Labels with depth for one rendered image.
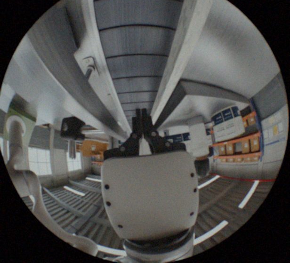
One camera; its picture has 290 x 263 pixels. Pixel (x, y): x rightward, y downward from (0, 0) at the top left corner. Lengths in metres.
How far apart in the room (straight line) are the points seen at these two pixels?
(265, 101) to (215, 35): 4.27
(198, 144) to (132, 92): 0.34
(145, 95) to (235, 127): 0.43
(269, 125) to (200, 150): 4.07
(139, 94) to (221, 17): 0.24
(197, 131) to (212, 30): 0.37
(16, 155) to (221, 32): 0.78
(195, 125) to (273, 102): 4.20
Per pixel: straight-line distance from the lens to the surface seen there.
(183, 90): 0.22
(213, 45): 0.22
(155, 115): 0.18
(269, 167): 4.94
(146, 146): 0.27
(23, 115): 0.73
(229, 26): 0.23
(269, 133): 4.37
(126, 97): 0.17
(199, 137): 0.40
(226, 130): 0.47
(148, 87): 0.15
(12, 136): 0.66
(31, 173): 0.54
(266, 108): 4.41
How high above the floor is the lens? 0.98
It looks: 19 degrees down
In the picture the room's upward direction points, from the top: 174 degrees clockwise
